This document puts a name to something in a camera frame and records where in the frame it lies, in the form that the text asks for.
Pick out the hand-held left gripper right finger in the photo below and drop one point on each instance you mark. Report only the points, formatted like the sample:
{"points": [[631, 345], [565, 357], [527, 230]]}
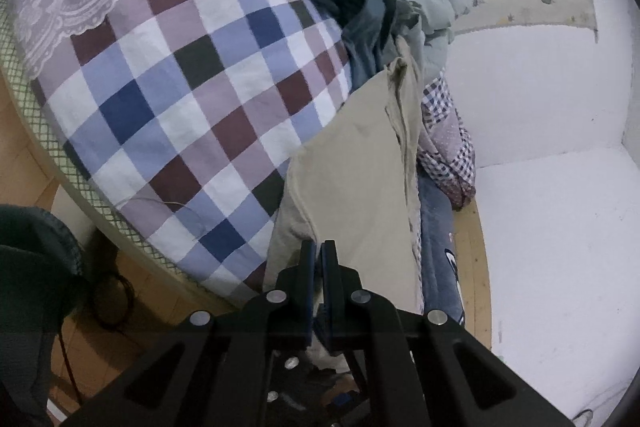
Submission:
{"points": [[327, 267]]}

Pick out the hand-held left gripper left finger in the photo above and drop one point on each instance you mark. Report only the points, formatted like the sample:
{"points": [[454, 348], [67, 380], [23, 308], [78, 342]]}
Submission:
{"points": [[307, 267]]}

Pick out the beige pants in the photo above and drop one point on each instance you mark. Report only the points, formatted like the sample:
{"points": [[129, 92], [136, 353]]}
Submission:
{"points": [[350, 167]]}

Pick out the blue plush blanket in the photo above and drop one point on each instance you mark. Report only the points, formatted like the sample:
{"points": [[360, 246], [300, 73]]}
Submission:
{"points": [[435, 232]]}

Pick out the wooden headboard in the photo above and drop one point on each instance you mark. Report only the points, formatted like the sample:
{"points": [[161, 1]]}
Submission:
{"points": [[475, 267]]}

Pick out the folded checkered quilt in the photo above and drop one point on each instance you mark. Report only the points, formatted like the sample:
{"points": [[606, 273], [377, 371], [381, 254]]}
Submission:
{"points": [[450, 147]]}

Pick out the checkered bed sheet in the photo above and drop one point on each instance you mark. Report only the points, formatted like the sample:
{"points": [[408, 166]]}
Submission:
{"points": [[175, 107]]}

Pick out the dark blue garment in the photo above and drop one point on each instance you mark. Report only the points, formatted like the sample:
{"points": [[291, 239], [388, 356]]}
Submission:
{"points": [[360, 7]]}

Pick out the mattress with green mesh edge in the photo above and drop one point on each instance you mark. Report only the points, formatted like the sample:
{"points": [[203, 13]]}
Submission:
{"points": [[20, 77]]}

